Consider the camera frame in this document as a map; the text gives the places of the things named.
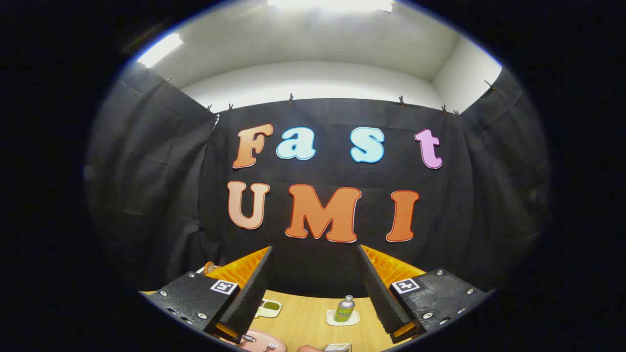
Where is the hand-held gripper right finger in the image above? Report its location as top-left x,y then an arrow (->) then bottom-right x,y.
357,244 -> 494,344

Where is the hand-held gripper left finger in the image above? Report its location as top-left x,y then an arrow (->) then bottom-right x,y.
142,246 -> 273,344

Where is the white divided bean dish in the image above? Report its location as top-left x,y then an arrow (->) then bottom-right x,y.
255,299 -> 282,318

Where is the square white coaster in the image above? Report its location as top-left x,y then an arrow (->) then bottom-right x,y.
326,309 -> 360,327

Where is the green soda bottle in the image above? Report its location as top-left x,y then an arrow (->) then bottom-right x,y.
335,295 -> 356,323

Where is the round pink plate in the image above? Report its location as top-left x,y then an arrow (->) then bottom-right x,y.
220,329 -> 287,352

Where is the row of small cloth clips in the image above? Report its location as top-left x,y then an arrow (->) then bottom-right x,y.
164,76 -> 497,120

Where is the slanted ceiling light strip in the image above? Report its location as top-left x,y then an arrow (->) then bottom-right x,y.
137,33 -> 183,68

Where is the wide ceiling light panel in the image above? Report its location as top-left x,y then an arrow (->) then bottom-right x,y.
268,0 -> 394,13

